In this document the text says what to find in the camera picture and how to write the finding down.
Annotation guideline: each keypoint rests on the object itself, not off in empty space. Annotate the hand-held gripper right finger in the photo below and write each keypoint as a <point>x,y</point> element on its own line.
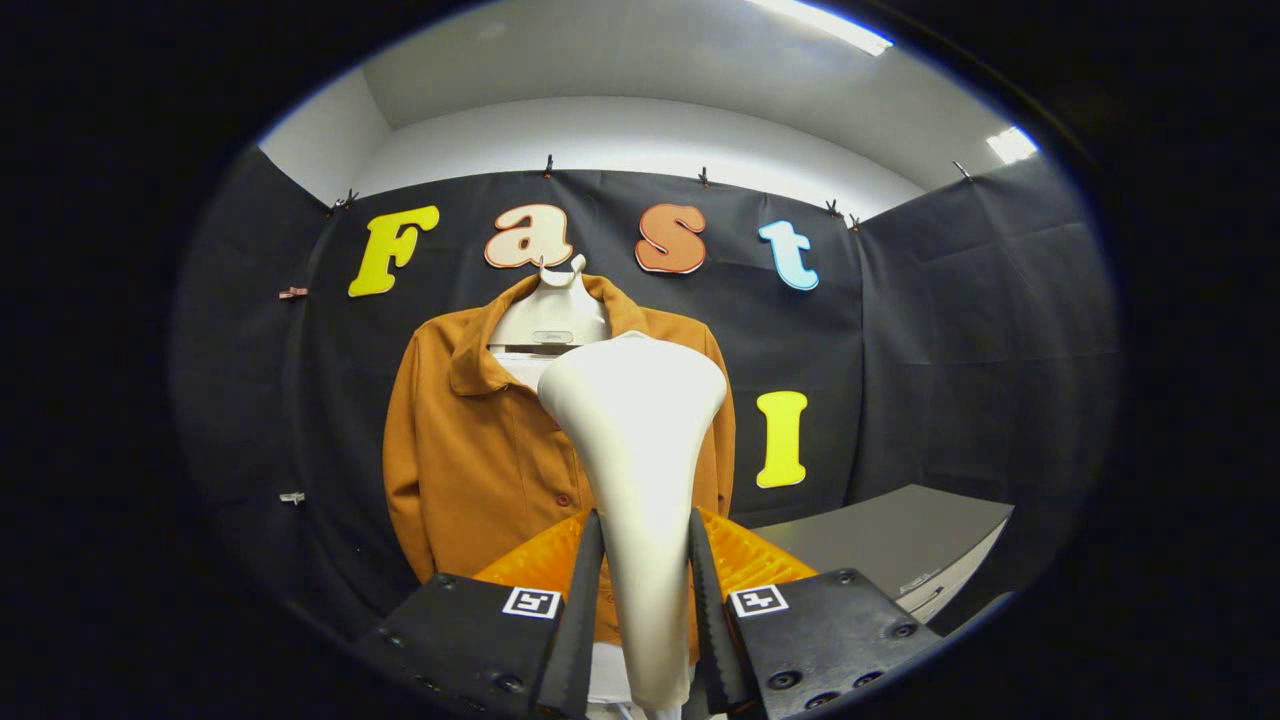
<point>712,620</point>

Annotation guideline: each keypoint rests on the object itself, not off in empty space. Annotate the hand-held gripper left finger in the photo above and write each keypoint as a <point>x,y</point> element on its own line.
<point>583,620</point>

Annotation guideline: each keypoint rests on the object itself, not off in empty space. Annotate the orange button-up shirt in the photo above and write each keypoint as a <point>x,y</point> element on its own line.
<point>470,460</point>

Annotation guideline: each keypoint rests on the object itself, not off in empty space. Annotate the white garment steamer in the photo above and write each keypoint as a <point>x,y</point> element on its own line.
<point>635,430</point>

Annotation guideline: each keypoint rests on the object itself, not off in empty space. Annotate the grey topped white cabinet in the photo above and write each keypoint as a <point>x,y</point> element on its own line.
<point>890,530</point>

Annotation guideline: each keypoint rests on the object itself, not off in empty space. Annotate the white mannequin torso stand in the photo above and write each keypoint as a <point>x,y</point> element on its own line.
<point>548,310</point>

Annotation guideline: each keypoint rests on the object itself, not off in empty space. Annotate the black backdrop cloth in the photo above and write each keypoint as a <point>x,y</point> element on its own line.
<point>270,400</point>

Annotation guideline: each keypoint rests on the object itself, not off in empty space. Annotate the row of black cloth clips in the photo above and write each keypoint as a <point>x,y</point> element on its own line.
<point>548,165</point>

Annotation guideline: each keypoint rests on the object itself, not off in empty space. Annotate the small ceiling light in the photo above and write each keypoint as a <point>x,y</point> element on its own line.
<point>1012,145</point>

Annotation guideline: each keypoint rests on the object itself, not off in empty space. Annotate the long ceiling light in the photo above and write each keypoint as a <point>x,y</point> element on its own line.
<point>830,25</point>

